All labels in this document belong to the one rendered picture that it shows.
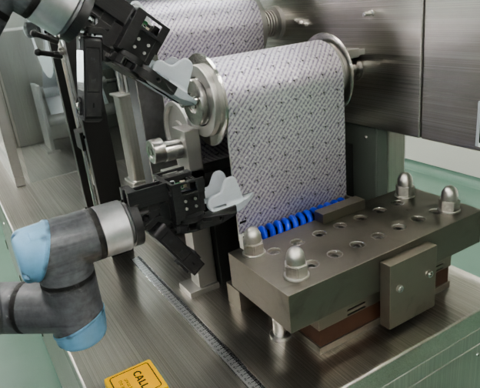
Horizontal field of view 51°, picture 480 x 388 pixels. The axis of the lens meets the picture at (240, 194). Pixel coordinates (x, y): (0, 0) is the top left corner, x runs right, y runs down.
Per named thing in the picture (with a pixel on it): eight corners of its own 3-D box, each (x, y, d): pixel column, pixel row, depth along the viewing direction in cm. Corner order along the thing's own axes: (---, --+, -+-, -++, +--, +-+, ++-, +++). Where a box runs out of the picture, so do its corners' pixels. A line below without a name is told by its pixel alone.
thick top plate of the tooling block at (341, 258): (231, 285, 82) (228, 252, 79) (406, 213, 100) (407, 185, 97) (291, 334, 69) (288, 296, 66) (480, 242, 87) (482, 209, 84)
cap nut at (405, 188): (390, 195, 94) (390, 172, 92) (404, 189, 96) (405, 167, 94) (405, 200, 91) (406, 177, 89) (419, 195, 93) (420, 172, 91)
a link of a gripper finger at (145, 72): (181, 87, 71) (128, 53, 67) (176, 97, 71) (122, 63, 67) (169, 85, 75) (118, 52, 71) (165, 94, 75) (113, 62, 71)
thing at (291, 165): (238, 240, 85) (226, 134, 79) (345, 202, 96) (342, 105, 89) (240, 242, 85) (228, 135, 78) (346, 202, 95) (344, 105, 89)
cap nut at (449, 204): (432, 210, 86) (433, 185, 84) (447, 204, 88) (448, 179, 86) (451, 216, 83) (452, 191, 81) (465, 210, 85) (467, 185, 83)
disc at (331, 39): (301, 108, 101) (297, 31, 96) (302, 108, 102) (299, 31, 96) (352, 122, 89) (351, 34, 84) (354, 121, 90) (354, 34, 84)
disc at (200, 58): (188, 135, 90) (177, 50, 84) (191, 135, 90) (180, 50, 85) (230, 155, 78) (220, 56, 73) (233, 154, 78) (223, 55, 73)
